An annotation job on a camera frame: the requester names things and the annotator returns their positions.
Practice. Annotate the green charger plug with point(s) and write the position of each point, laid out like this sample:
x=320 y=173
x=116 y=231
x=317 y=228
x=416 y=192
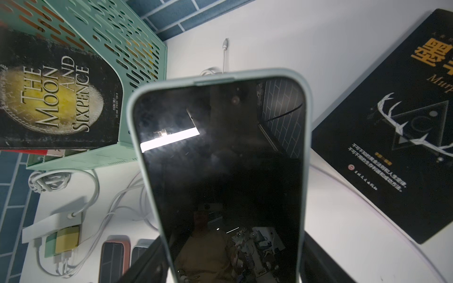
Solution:
x=50 y=245

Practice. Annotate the phone with orange case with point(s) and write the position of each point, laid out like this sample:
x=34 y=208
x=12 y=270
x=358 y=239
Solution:
x=114 y=261

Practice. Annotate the mint green file organizer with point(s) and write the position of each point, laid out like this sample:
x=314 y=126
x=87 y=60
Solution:
x=112 y=30

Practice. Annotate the black book in organizer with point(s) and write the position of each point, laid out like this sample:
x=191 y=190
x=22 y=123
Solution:
x=56 y=97

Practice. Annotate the yellow charger plug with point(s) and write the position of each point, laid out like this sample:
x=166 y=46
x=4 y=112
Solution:
x=67 y=239

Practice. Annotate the white power strip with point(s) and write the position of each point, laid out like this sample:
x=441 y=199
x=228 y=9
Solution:
x=50 y=225

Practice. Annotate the phone with mint case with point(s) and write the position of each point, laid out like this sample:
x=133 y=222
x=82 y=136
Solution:
x=139 y=249

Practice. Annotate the black book on table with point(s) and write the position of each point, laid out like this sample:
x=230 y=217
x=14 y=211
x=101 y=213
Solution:
x=392 y=136

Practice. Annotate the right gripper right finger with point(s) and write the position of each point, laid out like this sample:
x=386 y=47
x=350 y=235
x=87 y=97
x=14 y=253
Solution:
x=318 y=267

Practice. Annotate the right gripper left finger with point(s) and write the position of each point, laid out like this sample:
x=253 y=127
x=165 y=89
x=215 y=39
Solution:
x=151 y=267

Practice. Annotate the phone with blue case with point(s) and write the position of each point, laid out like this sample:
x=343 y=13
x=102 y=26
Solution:
x=225 y=162

